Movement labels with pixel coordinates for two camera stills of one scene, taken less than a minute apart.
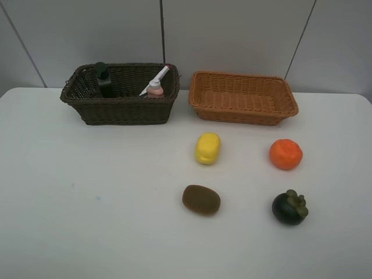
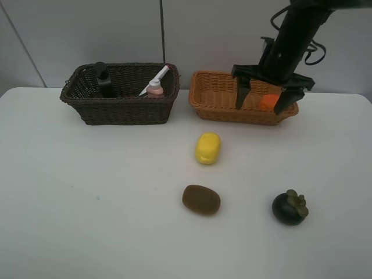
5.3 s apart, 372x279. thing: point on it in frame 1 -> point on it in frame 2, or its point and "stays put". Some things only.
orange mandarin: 285,154 -> 267,102
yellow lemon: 208,148 stays put
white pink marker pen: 161,75 stays put
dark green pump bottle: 104,78 stays put
